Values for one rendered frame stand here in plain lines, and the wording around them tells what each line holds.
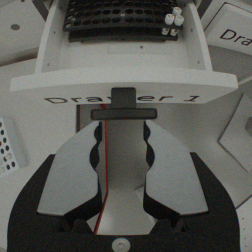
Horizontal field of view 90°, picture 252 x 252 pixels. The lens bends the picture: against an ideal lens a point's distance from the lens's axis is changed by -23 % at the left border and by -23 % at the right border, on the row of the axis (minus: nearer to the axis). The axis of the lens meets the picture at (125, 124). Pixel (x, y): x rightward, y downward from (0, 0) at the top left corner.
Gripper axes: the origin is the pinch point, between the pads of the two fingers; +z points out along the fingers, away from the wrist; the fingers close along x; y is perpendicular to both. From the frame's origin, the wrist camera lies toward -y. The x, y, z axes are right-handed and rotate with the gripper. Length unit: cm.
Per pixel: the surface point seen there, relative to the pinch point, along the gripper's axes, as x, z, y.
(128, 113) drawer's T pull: 0.6, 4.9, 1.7
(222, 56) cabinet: 29.6, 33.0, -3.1
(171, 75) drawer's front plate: 5.1, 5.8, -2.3
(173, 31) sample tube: 7.9, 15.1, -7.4
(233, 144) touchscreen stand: 84, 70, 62
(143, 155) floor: 12, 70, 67
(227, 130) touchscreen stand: 78, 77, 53
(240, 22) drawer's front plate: 21.2, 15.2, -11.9
